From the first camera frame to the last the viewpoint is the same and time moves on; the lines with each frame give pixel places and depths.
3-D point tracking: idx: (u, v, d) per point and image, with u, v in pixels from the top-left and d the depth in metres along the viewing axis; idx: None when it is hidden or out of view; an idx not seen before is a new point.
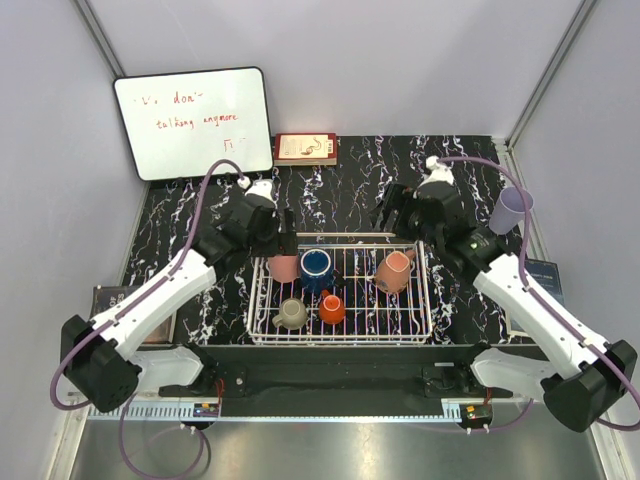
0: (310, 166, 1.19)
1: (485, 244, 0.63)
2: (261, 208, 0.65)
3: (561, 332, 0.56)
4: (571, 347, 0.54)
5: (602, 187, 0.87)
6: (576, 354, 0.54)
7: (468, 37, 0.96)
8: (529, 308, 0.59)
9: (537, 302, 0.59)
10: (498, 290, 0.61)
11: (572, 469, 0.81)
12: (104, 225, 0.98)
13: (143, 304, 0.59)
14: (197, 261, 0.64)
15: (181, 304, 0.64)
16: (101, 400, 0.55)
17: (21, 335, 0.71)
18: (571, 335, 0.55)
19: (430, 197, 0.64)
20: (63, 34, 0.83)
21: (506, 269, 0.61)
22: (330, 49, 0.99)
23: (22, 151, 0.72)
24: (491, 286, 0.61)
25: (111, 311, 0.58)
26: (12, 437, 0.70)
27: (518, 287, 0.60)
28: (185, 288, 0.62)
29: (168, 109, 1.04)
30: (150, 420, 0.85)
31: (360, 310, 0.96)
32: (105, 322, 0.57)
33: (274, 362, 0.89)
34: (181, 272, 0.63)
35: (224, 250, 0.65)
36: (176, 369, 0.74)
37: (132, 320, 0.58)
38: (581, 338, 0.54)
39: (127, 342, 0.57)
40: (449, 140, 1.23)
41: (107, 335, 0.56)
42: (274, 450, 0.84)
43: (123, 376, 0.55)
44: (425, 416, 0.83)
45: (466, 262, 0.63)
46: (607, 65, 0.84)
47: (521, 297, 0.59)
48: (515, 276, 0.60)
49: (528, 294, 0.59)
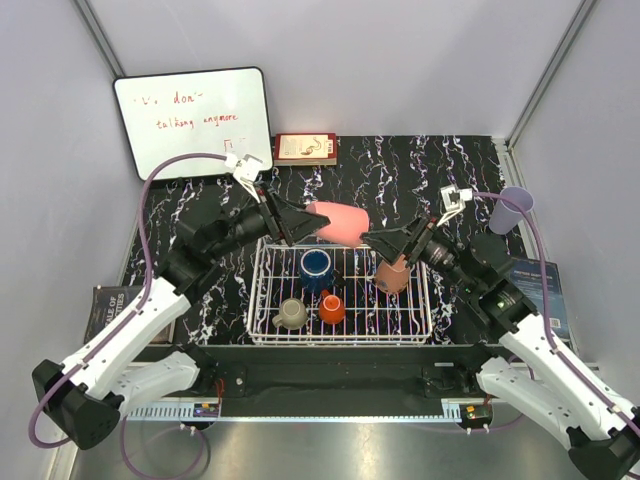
0: (310, 166, 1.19)
1: (512, 303, 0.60)
2: (203, 227, 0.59)
3: (590, 396, 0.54)
4: (599, 412, 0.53)
5: (602, 187, 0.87)
6: (605, 419, 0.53)
7: (468, 37, 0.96)
8: (557, 372, 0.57)
9: (565, 366, 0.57)
10: (526, 351, 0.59)
11: (571, 469, 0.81)
12: (104, 226, 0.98)
13: (112, 343, 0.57)
14: (166, 288, 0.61)
15: (157, 333, 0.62)
16: (82, 441, 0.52)
17: (22, 333, 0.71)
18: (600, 400, 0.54)
19: (485, 263, 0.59)
20: (63, 35, 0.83)
21: (534, 327, 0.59)
22: (330, 50, 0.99)
23: (22, 151, 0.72)
24: (519, 346, 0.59)
25: (80, 353, 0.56)
26: (11, 437, 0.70)
27: (546, 349, 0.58)
28: (155, 321, 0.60)
29: (168, 109, 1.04)
30: (149, 420, 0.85)
31: (360, 310, 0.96)
32: (73, 366, 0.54)
33: (274, 362, 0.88)
34: (149, 303, 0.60)
35: (194, 275, 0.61)
36: (172, 379, 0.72)
37: (101, 361, 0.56)
38: (610, 403, 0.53)
39: (97, 385, 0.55)
40: (449, 140, 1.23)
41: (77, 379, 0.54)
42: (273, 450, 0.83)
43: (101, 414, 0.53)
44: (424, 416, 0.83)
45: (493, 320, 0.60)
46: (607, 66, 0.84)
47: (549, 360, 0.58)
48: (542, 338, 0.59)
49: (556, 358, 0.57)
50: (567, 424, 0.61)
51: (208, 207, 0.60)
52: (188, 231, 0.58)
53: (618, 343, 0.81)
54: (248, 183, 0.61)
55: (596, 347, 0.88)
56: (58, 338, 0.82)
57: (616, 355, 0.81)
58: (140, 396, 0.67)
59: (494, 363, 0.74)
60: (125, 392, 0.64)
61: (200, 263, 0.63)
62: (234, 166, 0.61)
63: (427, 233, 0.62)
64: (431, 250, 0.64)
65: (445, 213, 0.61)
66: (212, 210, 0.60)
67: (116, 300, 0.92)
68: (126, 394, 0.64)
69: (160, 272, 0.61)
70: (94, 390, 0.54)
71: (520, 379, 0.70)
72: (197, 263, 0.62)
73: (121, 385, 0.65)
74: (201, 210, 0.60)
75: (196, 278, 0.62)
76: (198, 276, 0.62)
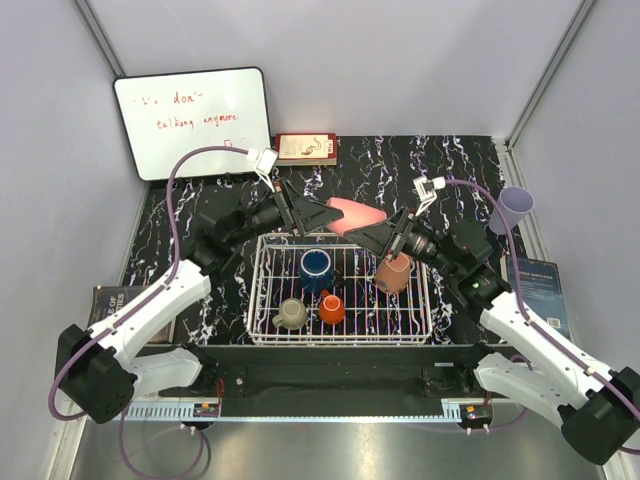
0: (310, 166, 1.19)
1: (488, 284, 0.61)
2: (223, 218, 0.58)
3: (566, 362, 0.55)
4: (576, 376, 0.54)
5: (601, 188, 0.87)
6: (582, 382, 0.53)
7: (468, 38, 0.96)
8: (533, 342, 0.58)
9: (539, 335, 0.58)
10: (502, 326, 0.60)
11: (571, 468, 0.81)
12: (104, 225, 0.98)
13: (140, 313, 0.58)
14: (192, 269, 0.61)
15: (179, 310, 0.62)
16: (98, 410, 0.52)
17: (21, 333, 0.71)
18: (575, 363, 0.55)
19: (465, 248, 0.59)
20: (63, 35, 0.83)
21: (508, 302, 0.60)
22: (330, 49, 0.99)
23: (21, 151, 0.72)
24: (495, 322, 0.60)
25: (109, 319, 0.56)
26: (12, 437, 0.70)
27: (521, 322, 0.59)
28: (182, 296, 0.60)
29: (168, 109, 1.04)
30: (150, 420, 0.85)
31: (360, 310, 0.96)
32: (103, 330, 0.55)
33: (274, 362, 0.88)
34: (177, 280, 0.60)
35: (217, 261, 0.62)
36: (177, 371, 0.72)
37: (129, 329, 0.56)
38: (585, 366, 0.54)
39: (125, 349, 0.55)
40: (449, 140, 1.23)
41: (105, 343, 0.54)
42: (273, 451, 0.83)
43: (120, 383, 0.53)
44: (424, 416, 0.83)
45: (470, 301, 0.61)
46: (607, 66, 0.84)
47: (525, 332, 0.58)
48: (516, 311, 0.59)
49: (531, 329, 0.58)
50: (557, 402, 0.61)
51: (228, 198, 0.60)
52: (208, 221, 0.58)
53: (617, 343, 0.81)
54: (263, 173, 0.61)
55: (596, 347, 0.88)
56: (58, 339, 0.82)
57: (616, 355, 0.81)
58: (150, 380, 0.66)
59: (490, 359, 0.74)
60: (139, 372, 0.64)
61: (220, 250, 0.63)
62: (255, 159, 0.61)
63: (411, 224, 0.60)
64: (413, 241, 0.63)
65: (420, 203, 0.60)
66: (232, 200, 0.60)
67: (116, 301, 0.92)
68: (140, 372, 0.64)
69: (185, 257, 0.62)
70: (120, 354, 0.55)
71: (516, 370, 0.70)
72: (217, 252, 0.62)
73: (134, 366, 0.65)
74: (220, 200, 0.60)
75: (219, 263, 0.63)
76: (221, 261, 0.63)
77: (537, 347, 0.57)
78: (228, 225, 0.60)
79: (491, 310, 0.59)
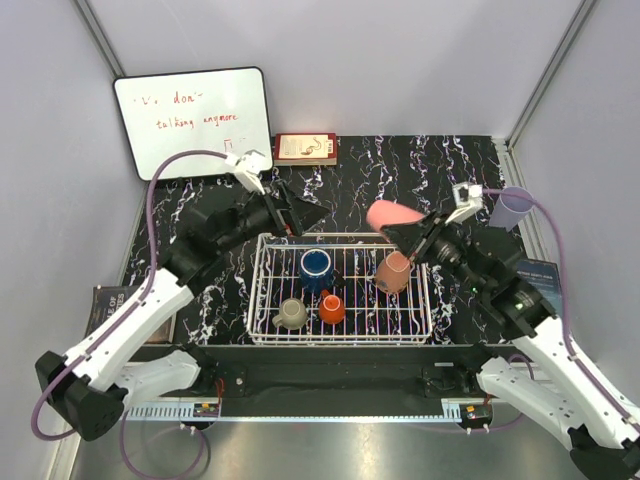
0: (310, 166, 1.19)
1: (529, 303, 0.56)
2: (214, 214, 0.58)
3: (606, 406, 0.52)
4: (615, 423, 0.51)
5: (600, 187, 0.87)
6: (620, 431, 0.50)
7: (468, 37, 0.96)
8: (573, 378, 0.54)
9: (582, 373, 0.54)
10: (540, 354, 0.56)
11: (572, 469, 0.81)
12: (104, 225, 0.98)
13: (115, 335, 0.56)
14: (168, 280, 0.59)
15: (161, 324, 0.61)
16: (86, 432, 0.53)
17: (21, 333, 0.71)
18: (616, 409, 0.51)
19: (490, 254, 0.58)
20: (63, 34, 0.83)
21: (552, 332, 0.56)
22: (330, 50, 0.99)
23: (22, 150, 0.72)
24: (533, 349, 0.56)
25: (84, 344, 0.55)
26: (12, 437, 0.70)
27: (563, 356, 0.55)
28: (159, 311, 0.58)
29: (168, 109, 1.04)
30: (150, 420, 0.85)
31: (360, 310, 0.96)
32: (76, 357, 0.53)
33: (274, 362, 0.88)
34: (153, 295, 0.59)
35: (197, 266, 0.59)
36: (174, 376, 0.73)
37: (104, 353, 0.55)
38: (626, 414, 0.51)
39: (101, 376, 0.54)
40: (449, 140, 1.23)
41: (79, 371, 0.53)
42: (273, 450, 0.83)
43: (104, 404, 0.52)
44: (424, 416, 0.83)
45: (509, 320, 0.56)
46: (607, 66, 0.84)
47: (566, 367, 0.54)
48: (560, 343, 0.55)
49: (574, 365, 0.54)
50: (567, 424, 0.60)
51: (221, 195, 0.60)
52: (199, 217, 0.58)
53: (618, 344, 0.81)
54: (256, 176, 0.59)
55: (597, 347, 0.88)
56: (58, 338, 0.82)
57: (616, 354, 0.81)
58: (146, 388, 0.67)
59: (494, 363, 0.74)
60: (129, 384, 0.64)
61: (205, 255, 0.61)
62: (234, 165, 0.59)
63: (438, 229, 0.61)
64: (438, 247, 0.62)
65: (454, 209, 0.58)
66: (225, 198, 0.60)
67: (116, 301, 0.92)
68: (130, 386, 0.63)
69: (164, 265, 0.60)
70: (97, 381, 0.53)
71: (521, 380, 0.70)
72: (204, 255, 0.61)
73: (125, 378, 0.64)
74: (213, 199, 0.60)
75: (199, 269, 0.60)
76: (203, 266, 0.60)
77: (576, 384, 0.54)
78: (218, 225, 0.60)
79: (533, 340, 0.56)
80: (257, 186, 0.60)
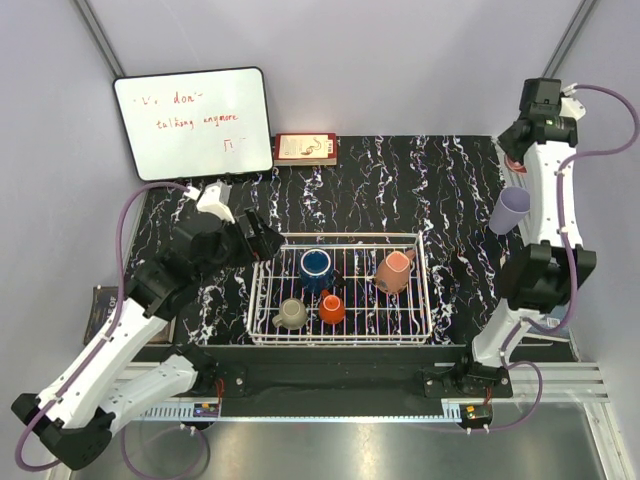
0: (310, 166, 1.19)
1: (560, 127, 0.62)
2: (199, 236, 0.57)
3: (551, 215, 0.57)
4: (548, 228, 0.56)
5: (599, 187, 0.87)
6: (548, 233, 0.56)
7: (468, 37, 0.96)
8: (546, 186, 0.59)
9: (555, 187, 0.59)
10: (535, 163, 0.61)
11: (571, 469, 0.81)
12: (103, 225, 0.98)
13: (86, 373, 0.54)
14: (136, 312, 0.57)
15: (136, 353, 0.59)
16: (75, 462, 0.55)
17: (21, 332, 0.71)
18: (557, 220, 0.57)
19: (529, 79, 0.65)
20: (62, 34, 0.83)
21: (556, 150, 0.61)
22: (329, 49, 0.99)
23: (21, 151, 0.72)
24: (533, 157, 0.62)
25: (55, 385, 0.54)
26: (11, 438, 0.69)
27: (552, 170, 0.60)
28: (128, 346, 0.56)
29: (168, 109, 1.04)
30: (148, 420, 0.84)
31: (360, 310, 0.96)
32: (48, 400, 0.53)
33: (274, 362, 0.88)
34: (120, 328, 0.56)
35: (166, 291, 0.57)
36: (169, 386, 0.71)
37: (75, 394, 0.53)
38: (562, 226, 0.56)
39: (75, 417, 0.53)
40: (449, 140, 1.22)
41: (52, 414, 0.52)
42: (273, 450, 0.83)
43: (87, 437, 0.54)
44: (425, 416, 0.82)
45: (531, 129, 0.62)
46: (609, 65, 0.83)
47: (547, 178, 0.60)
48: (557, 161, 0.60)
49: (554, 179, 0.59)
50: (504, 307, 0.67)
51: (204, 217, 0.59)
52: (185, 236, 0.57)
53: (619, 344, 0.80)
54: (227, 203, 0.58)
55: (597, 346, 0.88)
56: (59, 338, 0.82)
57: (617, 355, 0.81)
58: (136, 406, 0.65)
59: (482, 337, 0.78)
60: (117, 407, 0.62)
61: (176, 280, 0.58)
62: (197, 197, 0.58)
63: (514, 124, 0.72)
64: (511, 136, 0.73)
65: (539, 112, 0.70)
66: (207, 221, 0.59)
67: (116, 301, 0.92)
68: (118, 410, 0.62)
69: (131, 292, 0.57)
70: (72, 423, 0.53)
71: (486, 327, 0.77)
72: (178, 276, 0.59)
73: (113, 400, 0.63)
74: (201, 221, 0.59)
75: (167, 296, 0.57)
76: (171, 291, 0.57)
77: (545, 193, 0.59)
78: (201, 248, 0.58)
79: (539, 145, 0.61)
80: (228, 214, 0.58)
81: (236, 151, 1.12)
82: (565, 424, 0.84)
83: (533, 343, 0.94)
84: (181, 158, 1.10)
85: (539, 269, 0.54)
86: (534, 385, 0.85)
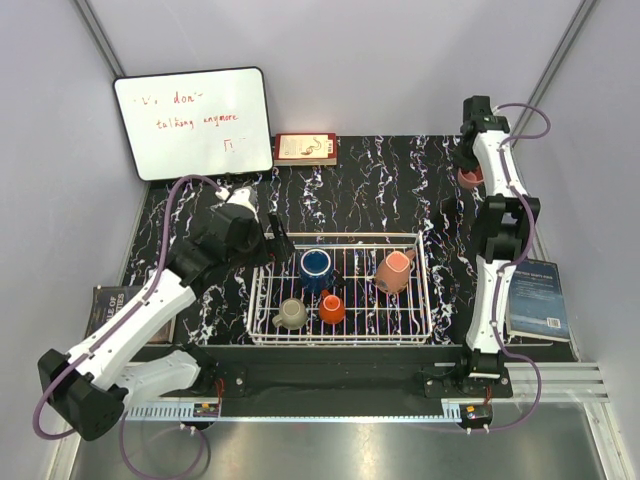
0: (310, 166, 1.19)
1: (494, 119, 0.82)
2: (239, 219, 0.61)
3: (500, 176, 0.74)
4: (499, 185, 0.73)
5: (597, 189, 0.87)
6: (501, 189, 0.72)
7: (468, 37, 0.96)
8: (493, 158, 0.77)
9: (500, 158, 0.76)
10: (482, 147, 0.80)
11: (571, 470, 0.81)
12: (104, 224, 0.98)
13: (119, 333, 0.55)
14: (172, 280, 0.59)
15: (164, 325, 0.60)
16: (87, 431, 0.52)
17: (21, 332, 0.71)
18: (505, 178, 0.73)
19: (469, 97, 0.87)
20: (62, 34, 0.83)
21: (496, 136, 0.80)
22: (329, 49, 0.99)
23: (21, 152, 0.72)
24: (480, 144, 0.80)
25: (87, 342, 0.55)
26: (11, 438, 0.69)
27: (495, 147, 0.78)
28: (162, 311, 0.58)
29: (168, 109, 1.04)
30: (149, 420, 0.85)
31: (360, 310, 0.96)
32: (79, 355, 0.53)
33: (274, 361, 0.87)
34: (156, 295, 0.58)
35: (200, 267, 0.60)
36: (172, 378, 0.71)
37: (107, 351, 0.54)
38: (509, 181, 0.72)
39: (104, 375, 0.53)
40: (449, 140, 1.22)
41: (83, 368, 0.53)
42: (273, 450, 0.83)
43: (106, 404, 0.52)
44: (425, 416, 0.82)
45: (474, 124, 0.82)
46: (608, 66, 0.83)
47: (492, 152, 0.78)
48: (497, 141, 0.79)
49: (498, 152, 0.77)
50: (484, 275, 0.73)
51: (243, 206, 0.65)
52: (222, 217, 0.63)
53: (620, 344, 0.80)
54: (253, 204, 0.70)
55: (597, 346, 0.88)
56: (59, 338, 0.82)
57: (617, 355, 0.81)
58: (145, 390, 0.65)
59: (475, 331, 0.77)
60: (129, 385, 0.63)
61: (211, 257, 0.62)
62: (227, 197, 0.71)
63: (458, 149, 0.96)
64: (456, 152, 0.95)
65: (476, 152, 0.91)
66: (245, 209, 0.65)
67: (116, 300, 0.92)
68: (130, 386, 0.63)
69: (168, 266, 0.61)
70: (101, 380, 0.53)
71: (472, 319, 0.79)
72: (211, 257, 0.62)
73: (125, 379, 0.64)
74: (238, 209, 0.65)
75: (201, 270, 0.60)
76: (205, 267, 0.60)
77: (493, 162, 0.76)
78: (238, 232, 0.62)
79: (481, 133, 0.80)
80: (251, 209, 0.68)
81: (237, 153, 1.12)
82: (564, 424, 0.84)
83: (533, 342, 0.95)
84: (181, 158, 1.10)
85: (498, 218, 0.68)
86: (534, 385, 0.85)
